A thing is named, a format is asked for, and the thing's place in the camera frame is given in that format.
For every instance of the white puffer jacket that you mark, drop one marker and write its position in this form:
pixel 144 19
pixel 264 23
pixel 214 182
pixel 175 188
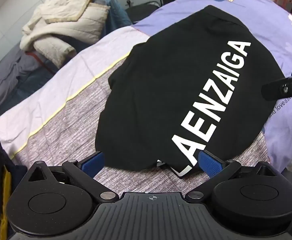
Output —
pixel 58 22

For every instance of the yellow cloth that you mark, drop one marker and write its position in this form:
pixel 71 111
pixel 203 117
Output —
pixel 6 195

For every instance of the blue grey clothing pile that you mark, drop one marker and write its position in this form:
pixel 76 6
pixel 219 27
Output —
pixel 13 77

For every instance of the purple floral quilt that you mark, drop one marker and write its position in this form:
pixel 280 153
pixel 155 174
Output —
pixel 73 80

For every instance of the black printed t-shirt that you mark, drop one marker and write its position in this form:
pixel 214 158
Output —
pixel 161 92

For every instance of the wall socket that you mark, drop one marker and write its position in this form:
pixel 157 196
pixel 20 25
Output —
pixel 127 0

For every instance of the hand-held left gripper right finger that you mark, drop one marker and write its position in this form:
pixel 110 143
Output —
pixel 209 163

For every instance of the black chair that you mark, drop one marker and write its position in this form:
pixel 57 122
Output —
pixel 142 12

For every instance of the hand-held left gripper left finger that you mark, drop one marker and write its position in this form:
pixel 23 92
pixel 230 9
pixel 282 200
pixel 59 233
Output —
pixel 93 162

